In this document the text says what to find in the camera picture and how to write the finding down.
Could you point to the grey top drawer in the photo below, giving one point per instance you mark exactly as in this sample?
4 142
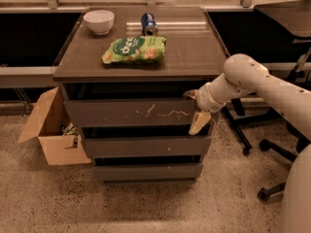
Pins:
130 112

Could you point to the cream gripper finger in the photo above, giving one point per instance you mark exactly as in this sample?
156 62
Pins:
200 119
190 94

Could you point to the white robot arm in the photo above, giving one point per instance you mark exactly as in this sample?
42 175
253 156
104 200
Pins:
241 76

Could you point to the white ceramic bowl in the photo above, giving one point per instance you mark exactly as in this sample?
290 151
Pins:
99 22

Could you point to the open cardboard box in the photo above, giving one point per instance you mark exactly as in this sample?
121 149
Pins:
47 123

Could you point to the black desk leg stand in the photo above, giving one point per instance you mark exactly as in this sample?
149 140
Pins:
235 123

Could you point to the green chip bag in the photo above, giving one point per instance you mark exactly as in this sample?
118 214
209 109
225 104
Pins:
135 49

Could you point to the grey middle drawer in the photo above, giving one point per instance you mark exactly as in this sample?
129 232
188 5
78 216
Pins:
141 147

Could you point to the blue soda can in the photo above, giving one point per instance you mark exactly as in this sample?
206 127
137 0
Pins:
149 26

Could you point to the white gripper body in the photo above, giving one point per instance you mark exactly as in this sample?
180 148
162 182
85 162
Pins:
204 98

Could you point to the dark side table top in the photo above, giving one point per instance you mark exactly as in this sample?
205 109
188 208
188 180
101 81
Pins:
295 16

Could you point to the grey drawer cabinet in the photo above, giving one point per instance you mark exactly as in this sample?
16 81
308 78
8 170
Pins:
193 57

